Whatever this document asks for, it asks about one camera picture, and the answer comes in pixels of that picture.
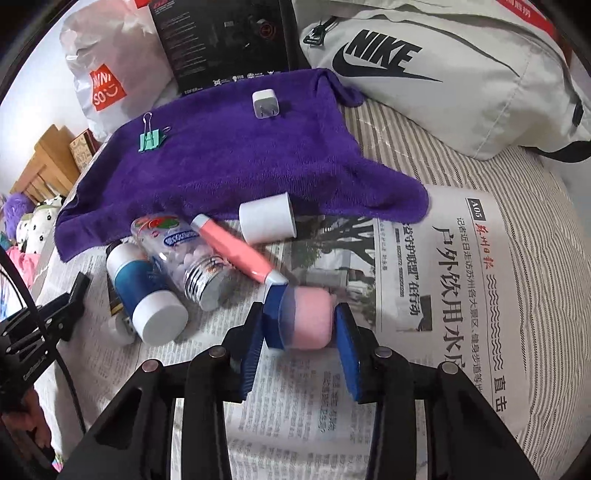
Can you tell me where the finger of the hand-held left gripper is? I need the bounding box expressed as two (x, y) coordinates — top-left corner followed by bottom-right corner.
(28, 271), (90, 343)

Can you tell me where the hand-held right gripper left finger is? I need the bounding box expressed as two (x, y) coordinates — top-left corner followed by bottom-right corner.
(60, 302), (269, 480)

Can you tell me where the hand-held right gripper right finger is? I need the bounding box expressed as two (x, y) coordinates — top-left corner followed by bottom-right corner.
(334, 303), (541, 480)

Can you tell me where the black bottle with gold print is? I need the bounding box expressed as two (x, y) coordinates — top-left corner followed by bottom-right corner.
(105, 272), (127, 319)

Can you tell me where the pink and blue round jar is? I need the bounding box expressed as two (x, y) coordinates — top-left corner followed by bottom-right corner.
(262, 282), (335, 352)

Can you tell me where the blue and white bottle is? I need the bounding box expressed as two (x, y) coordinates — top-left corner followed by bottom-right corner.
(106, 241), (189, 344)

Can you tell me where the pink tube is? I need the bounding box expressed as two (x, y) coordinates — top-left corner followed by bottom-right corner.
(191, 213), (289, 287)

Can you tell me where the clear candy bottle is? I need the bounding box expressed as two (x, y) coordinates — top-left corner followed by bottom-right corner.
(130, 212), (237, 311)

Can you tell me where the small white cylinder cup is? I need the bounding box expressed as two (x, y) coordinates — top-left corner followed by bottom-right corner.
(239, 192), (297, 245)

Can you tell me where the pink printed cloth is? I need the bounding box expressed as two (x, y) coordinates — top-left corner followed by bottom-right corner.
(0, 247), (42, 289)

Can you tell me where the white spotted plush toy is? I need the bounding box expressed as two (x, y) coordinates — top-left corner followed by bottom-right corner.
(16, 194), (65, 254)

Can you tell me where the newspaper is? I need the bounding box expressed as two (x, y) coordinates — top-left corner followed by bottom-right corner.
(37, 185), (532, 480)

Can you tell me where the wooden slatted rack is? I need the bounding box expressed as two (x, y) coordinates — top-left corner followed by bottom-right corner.
(9, 124), (84, 204)

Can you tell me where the patterned notebook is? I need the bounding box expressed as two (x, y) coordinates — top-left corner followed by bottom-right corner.
(69, 129), (105, 174)

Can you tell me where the green binder clip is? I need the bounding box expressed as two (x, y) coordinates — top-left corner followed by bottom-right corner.
(137, 112), (172, 153)

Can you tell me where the purple towel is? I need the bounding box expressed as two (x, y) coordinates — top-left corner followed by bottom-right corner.
(54, 68), (430, 261)

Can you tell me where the white charger plug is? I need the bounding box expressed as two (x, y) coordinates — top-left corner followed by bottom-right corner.
(252, 89), (283, 120)

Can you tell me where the white plastic shopping bag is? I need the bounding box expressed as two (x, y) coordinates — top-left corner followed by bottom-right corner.
(62, 0), (185, 144)

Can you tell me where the grey sling bag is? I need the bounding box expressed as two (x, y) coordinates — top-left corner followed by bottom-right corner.
(298, 0), (591, 162)

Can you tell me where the black product box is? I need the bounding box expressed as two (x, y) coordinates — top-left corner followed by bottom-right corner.
(150, 0), (301, 95)

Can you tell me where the black cable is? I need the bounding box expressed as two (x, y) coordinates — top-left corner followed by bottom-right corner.
(0, 251), (88, 435)

